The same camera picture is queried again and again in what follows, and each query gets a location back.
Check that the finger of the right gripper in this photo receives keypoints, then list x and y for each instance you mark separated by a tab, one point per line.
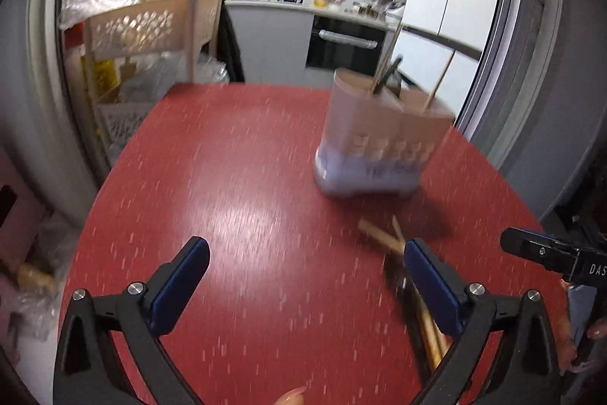
553	254

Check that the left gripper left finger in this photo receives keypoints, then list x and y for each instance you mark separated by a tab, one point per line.
88	368

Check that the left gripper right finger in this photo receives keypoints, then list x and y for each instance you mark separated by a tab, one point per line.
525	367

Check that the blue patterned wooden chopstick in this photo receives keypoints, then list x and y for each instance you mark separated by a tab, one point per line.
435	343

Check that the beige plastic utensil holder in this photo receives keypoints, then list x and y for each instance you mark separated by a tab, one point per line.
377	144

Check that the black handled metal spoon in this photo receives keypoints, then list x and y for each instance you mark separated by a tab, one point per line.
386	75

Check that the plain wooden chopstick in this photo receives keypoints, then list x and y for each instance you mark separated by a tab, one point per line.
389	51

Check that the brown handled metal spoon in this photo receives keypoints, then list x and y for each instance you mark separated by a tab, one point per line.
403	291

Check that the tan wooden chopstick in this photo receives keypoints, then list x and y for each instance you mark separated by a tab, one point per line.
386	240

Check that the pink plastic stool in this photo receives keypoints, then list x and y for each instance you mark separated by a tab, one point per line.
21	214

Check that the black built-in oven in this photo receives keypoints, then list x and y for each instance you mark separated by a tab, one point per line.
336	43

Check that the beige perforated storage cart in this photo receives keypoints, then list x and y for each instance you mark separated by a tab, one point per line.
132	55

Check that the black hanging garment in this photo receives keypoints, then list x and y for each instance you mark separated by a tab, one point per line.
228	50

